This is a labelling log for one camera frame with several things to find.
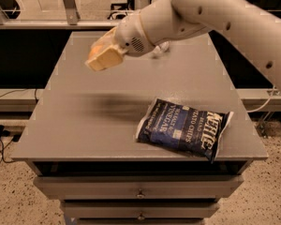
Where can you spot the grey drawer cabinet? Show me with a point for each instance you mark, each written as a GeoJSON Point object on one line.
{"type": "Point", "coordinates": [85, 122]}

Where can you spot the top grey drawer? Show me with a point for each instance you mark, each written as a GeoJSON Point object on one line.
{"type": "Point", "coordinates": [140, 187]}

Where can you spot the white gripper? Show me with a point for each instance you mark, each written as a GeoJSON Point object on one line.
{"type": "Point", "coordinates": [130, 35]}

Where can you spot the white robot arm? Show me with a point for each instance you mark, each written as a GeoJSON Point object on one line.
{"type": "Point", "coordinates": [252, 31]}

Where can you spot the metal railing frame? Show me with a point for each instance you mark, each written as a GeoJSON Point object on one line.
{"type": "Point", "coordinates": [58, 14]}

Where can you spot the clear plastic water bottle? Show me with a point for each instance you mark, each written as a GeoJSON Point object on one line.
{"type": "Point", "coordinates": [160, 49]}

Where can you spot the grey drawer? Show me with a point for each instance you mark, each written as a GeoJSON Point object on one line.
{"type": "Point", "coordinates": [140, 187]}
{"type": "Point", "coordinates": [139, 210]}

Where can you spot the blue kettle chips bag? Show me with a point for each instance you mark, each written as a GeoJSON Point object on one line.
{"type": "Point", "coordinates": [182, 128]}

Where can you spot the orange fruit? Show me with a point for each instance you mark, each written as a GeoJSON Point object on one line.
{"type": "Point", "coordinates": [95, 51]}

